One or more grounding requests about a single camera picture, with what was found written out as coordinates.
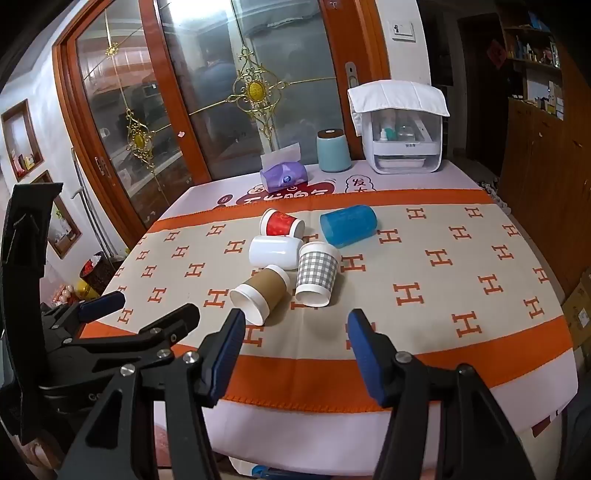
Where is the person's left hand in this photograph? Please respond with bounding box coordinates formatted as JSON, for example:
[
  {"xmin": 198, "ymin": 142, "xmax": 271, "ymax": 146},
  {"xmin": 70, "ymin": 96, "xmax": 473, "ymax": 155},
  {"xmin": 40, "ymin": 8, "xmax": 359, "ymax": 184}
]
[{"xmin": 14, "ymin": 439, "xmax": 58, "ymax": 472}]

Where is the white light switch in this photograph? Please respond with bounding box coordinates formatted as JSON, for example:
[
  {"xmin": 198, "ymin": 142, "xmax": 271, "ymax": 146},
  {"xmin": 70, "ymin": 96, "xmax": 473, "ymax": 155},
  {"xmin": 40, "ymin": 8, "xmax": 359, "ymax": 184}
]
[{"xmin": 390, "ymin": 19, "xmax": 417, "ymax": 42}]

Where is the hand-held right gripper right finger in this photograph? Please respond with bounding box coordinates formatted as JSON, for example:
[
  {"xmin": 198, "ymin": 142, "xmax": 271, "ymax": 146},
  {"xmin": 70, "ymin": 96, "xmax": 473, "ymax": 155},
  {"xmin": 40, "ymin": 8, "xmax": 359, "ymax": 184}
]
[{"xmin": 347, "ymin": 308, "xmax": 539, "ymax": 480}]

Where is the purple tissue pack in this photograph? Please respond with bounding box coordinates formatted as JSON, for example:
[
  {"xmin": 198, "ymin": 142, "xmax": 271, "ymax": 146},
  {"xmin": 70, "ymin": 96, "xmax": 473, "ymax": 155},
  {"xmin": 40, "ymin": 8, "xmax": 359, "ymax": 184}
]
[{"xmin": 259, "ymin": 142, "xmax": 309, "ymax": 193}]

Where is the wooden glass sliding door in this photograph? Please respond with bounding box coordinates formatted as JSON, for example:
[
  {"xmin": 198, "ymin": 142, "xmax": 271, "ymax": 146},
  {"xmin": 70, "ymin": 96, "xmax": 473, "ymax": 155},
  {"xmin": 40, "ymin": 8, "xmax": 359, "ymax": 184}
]
[
  {"xmin": 52, "ymin": 0, "xmax": 213, "ymax": 234},
  {"xmin": 154, "ymin": 0, "xmax": 393, "ymax": 183}
]

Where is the wooden shelf with bottles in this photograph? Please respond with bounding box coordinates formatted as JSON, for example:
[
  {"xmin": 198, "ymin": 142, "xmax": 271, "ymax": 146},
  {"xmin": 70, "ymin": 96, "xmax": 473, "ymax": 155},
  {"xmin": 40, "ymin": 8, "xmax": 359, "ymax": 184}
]
[{"xmin": 501, "ymin": 0, "xmax": 568, "ymax": 121}]

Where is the white cup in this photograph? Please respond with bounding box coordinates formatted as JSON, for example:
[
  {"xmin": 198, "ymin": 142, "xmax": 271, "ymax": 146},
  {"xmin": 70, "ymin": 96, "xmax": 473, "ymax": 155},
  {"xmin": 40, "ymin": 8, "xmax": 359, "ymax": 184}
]
[{"xmin": 248, "ymin": 234, "xmax": 305, "ymax": 271}]

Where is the yellow container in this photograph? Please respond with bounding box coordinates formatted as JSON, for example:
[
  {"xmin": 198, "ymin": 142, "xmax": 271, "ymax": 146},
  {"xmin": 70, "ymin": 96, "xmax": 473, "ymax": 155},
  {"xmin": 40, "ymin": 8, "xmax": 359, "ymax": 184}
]
[{"xmin": 74, "ymin": 279, "xmax": 100, "ymax": 302}]

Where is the wooden cabinet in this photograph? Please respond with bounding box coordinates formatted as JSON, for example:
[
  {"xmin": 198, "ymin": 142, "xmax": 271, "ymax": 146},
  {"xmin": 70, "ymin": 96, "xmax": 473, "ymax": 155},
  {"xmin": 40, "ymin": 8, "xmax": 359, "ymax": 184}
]
[{"xmin": 499, "ymin": 97, "xmax": 591, "ymax": 298}]

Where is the white pole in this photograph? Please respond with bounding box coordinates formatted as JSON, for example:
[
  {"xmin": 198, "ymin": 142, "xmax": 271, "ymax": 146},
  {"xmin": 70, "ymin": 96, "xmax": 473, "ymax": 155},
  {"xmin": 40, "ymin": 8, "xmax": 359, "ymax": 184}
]
[{"xmin": 69, "ymin": 147, "xmax": 116, "ymax": 259}]

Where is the cardboard box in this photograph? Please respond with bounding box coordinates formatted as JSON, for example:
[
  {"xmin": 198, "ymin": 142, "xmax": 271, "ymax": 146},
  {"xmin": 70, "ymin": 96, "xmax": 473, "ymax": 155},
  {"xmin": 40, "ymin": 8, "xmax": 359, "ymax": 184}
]
[{"xmin": 560, "ymin": 269, "xmax": 591, "ymax": 354}]

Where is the light blue canister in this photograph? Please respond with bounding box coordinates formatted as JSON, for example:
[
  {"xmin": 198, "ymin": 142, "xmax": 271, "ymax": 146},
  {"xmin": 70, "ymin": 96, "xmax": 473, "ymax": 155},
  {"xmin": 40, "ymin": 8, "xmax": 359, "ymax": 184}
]
[{"xmin": 316, "ymin": 129, "xmax": 352, "ymax": 173}]

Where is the dark woven waste basket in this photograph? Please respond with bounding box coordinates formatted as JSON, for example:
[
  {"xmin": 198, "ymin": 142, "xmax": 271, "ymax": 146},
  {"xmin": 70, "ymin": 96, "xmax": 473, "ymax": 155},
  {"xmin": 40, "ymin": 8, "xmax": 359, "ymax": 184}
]
[{"xmin": 78, "ymin": 251, "xmax": 124, "ymax": 296}]

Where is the blue plastic cup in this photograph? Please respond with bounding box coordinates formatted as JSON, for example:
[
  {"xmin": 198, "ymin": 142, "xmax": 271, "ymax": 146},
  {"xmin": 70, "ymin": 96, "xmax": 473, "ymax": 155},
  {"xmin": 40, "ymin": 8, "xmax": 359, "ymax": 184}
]
[{"xmin": 320, "ymin": 205, "xmax": 378, "ymax": 246}]

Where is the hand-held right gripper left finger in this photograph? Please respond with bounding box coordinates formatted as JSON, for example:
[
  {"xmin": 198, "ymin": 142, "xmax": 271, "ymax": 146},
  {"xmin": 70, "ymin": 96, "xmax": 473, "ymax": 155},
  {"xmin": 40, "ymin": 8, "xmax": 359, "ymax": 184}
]
[{"xmin": 58, "ymin": 308, "xmax": 246, "ymax": 480}]

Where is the wooden wall niche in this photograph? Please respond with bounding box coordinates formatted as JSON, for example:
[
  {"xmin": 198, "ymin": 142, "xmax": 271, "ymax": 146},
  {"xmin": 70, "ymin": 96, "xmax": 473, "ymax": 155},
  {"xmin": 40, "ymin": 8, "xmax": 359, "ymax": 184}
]
[
  {"xmin": 30, "ymin": 170, "xmax": 83, "ymax": 260},
  {"xmin": 0, "ymin": 99, "xmax": 44, "ymax": 182}
]

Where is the blue plastic object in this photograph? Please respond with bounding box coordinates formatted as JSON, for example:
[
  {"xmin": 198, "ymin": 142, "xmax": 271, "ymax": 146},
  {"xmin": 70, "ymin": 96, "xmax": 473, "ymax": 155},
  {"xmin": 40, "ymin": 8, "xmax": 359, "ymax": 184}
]
[{"xmin": 252, "ymin": 465, "xmax": 296, "ymax": 479}]

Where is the red paper cup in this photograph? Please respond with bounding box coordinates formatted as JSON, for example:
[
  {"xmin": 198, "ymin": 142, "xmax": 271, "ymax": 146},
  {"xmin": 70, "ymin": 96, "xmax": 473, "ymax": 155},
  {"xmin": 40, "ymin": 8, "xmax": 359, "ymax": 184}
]
[{"xmin": 259, "ymin": 208, "xmax": 306, "ymax": 240}]

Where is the white sterilizer cabinet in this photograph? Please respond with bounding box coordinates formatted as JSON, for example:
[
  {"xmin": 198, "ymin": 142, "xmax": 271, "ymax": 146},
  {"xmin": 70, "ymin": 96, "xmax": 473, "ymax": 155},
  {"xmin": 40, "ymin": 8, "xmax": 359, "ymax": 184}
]
[{"xmin": 364, "ymin": 111, "xmax": 445, "ymax": 175}]

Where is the brown paper cup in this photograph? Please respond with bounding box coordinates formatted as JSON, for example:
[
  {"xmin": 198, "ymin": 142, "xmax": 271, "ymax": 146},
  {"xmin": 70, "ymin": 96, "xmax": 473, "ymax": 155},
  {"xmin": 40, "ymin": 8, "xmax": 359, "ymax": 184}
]
[{"xmin": 229, "ymin": 264, "xmax": 291, "ymax": 326}]

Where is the grey checked paper cup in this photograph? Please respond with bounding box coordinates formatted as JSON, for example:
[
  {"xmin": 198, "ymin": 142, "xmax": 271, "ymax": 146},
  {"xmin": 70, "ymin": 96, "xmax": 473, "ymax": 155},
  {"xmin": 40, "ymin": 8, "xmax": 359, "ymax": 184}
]
[{"xmin": 294, "ymin": 241, "xmax": 342, "ymax": 308}]

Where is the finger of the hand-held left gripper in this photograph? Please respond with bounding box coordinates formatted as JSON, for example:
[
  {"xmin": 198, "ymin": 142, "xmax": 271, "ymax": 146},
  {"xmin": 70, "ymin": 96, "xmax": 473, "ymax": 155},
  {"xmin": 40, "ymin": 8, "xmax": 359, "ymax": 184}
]
[
  {"xmin": 62, "ymin": 303, "xmax": 201, "ymax": 366},
  {"xmin": 44, "ymin": 291, "xmax": 126, "ymax": 340}
]

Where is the orange patterned blanket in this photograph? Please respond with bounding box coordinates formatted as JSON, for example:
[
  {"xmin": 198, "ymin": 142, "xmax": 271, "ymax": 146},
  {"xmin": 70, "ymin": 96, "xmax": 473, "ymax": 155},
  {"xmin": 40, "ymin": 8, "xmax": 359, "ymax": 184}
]
[{"xmin": 78, "ymin": 188, "xmax": 580, "ymax": 414}]

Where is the white folded cloth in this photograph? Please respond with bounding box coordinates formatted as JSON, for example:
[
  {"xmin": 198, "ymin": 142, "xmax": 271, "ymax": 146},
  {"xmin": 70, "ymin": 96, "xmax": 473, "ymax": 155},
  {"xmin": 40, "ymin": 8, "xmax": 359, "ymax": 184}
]
[{"xmin": 347, "ymin": 79, "xmax": 451, "ymax": 137}]

